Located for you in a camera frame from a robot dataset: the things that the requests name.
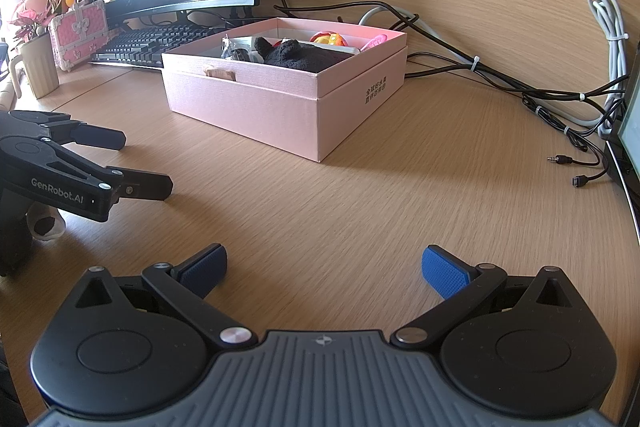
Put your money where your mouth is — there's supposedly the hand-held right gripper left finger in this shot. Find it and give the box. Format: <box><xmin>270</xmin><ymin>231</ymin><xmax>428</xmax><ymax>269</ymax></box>
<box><xmin>74</xmin><ymin>243</ymin><xmax>254</xmax><ymax>353</ymax></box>

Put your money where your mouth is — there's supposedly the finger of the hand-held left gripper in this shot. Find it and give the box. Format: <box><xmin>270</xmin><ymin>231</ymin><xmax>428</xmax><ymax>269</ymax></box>
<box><xmin>37</xmin><ymin>110</ymin><xmax>128</xmax><ymax>152</ymax></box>
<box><xmin>102</xmin><ymin>166</ymin><xmax>175</xmax><ymax>204</ymax></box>

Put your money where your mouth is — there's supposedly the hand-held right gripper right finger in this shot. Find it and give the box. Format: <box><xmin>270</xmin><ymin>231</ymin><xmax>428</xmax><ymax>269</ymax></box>
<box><xmin>390</xmin><ymin>244</ymin><xmax>574</xmax><ymax>351</ymax></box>

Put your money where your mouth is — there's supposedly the pink cardboard box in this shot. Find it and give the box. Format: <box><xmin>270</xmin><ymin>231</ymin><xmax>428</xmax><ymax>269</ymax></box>
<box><xmin>160</xmin><ymin>17</ymin><xmax>409</xmax><ymax>164</ymax></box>

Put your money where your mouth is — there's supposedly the round yellow pink toy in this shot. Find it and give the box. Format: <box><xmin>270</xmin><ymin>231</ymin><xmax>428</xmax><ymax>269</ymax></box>
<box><xmin>308</xmin><ymin>31</ymin><xmax>349</xmax><ymax>49</ymax></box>

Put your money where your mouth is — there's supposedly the person's left hand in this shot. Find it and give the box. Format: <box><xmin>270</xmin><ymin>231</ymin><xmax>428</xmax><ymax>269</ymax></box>
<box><xmin>27</xmin><ymin>204</ymin><xmax>67</xmax><ymax>241</ymax></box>

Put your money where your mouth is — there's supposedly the beige ribbed mug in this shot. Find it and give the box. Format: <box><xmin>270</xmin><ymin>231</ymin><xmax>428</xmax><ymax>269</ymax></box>
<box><xmin>8</xmin><ymin>31</ymin><xmax>61</xmax><ymax>100</ymax></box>

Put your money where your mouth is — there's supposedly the pink decorative case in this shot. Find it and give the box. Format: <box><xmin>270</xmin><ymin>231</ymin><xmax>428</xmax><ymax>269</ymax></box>
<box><xmin>48</xmin><ymin>0</ymin><xmax>110</xmax><ymax>73</ymax></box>

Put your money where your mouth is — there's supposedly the black keyboard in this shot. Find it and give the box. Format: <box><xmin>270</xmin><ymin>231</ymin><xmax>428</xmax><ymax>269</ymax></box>
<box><xmin>88</xmin><ymin>25</ymin><xmax>227</xmax><ymax>69</ymax></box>

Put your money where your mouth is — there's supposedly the pink flower plant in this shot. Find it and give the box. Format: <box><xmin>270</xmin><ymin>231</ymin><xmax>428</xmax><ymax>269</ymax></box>
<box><xmin>9</xmin><ymin>0</ymin><xmax>69</xmax><ymax>53</ymax></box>

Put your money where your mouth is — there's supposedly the black plush toy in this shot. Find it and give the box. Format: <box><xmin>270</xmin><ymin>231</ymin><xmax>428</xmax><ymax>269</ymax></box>
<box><xmin>252</xmin><ymin>35</ymin><xmax>352</xmax><ymax>72</ymax></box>

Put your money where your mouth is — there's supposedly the white-cased monitor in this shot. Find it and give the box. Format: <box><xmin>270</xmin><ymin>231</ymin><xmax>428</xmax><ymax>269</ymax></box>
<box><xmin>602</xmin><ymin>39</ymin><xmax>640</xmax><ymax>241</ymax></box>

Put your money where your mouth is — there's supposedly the bright pink item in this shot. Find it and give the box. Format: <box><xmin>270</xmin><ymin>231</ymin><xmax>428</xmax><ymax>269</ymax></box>
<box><xmin>360</xmin><ymin>33</ymin><xmax>389</xmax><ymax>54</ymax></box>

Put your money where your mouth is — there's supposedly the black cable bundle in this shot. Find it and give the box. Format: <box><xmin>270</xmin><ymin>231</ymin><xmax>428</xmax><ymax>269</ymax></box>
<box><xmin>259</xmin><ymin>0</ymin><xmax>629</xmax><ymax>189</ymax></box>

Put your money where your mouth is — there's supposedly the grey cable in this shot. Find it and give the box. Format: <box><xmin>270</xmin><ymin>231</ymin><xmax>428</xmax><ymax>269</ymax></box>
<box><xmin>357</xmin><ymin>4</ymin><xmax>602</xmax><ymax>128</ymax></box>

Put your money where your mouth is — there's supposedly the white cable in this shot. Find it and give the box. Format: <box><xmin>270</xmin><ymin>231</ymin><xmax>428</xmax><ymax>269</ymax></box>
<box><xmin>556</xmin><ymin>0</ymin><xmax>632</xmax><ymax>128</ymax></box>

